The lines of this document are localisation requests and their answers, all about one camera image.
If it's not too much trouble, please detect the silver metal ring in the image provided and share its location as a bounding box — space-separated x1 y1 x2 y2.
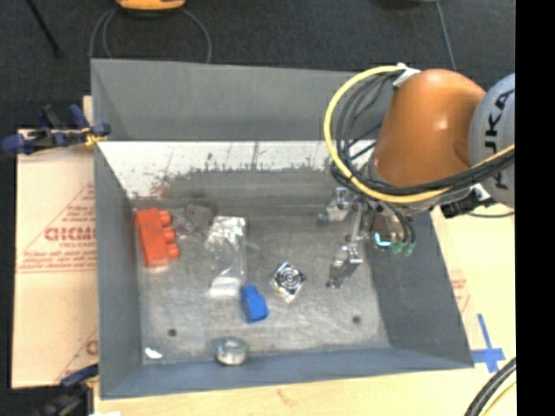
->
213 336 250 367

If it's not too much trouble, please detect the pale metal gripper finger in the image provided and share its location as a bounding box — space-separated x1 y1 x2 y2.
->
325 244 364 289
316 188 354 228

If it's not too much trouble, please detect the brown cardboard board, red print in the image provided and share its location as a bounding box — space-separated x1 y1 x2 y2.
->
10 151 101 390

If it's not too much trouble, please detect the grey metal bin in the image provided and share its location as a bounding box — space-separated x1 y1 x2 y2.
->
89 58 475 400

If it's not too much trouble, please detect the clear plastic packet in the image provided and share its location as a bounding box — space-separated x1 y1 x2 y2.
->
204 215 250 300

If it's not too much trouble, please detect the grey and purple small object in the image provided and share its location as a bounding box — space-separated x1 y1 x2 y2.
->
173 203 219 234

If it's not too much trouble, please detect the clear square glass piece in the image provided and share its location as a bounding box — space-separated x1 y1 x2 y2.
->
269 261 308 304

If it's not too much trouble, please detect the black cylinder on white bracket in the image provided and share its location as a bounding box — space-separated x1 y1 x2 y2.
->
441 183 494 219

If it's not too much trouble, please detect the blue plastic block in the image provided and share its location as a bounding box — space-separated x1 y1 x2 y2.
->
238 284 271 324

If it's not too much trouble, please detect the orange toy brick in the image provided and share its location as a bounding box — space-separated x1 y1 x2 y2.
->
134 207 181 270

